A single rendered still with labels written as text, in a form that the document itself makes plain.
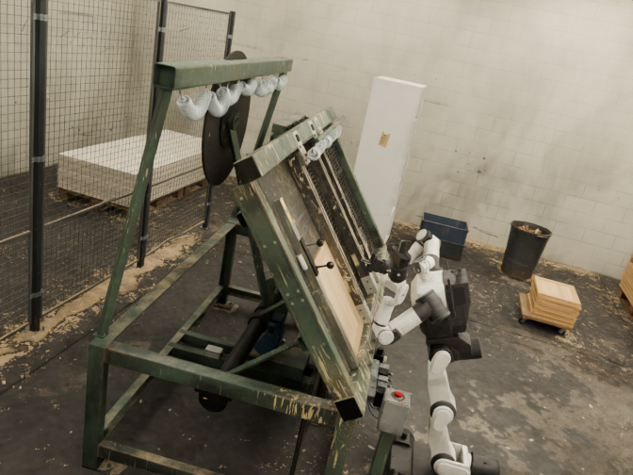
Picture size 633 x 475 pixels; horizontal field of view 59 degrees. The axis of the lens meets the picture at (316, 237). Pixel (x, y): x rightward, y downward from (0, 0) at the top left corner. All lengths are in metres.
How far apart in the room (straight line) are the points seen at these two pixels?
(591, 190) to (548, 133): 0.98
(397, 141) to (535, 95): 2.20
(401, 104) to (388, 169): 0.79
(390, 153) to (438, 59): 1.81
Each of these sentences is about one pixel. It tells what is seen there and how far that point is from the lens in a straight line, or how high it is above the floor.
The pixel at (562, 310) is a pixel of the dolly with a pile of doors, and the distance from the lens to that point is 6.21.
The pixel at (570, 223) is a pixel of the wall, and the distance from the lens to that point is 8.53.
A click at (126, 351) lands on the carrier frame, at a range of 2.99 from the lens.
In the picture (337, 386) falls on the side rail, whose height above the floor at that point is 0.93.
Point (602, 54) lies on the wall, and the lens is 8.27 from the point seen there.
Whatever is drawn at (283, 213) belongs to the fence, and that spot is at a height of 1.61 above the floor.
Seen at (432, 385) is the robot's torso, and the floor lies 0.76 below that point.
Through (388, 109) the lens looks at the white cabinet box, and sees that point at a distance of 6.83.
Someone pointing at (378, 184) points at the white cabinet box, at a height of 0.82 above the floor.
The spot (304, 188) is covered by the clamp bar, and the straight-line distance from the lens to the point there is 3.10.
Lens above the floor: 2.45
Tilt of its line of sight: 20 degrees down
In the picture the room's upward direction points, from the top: 12 degrees clockwise
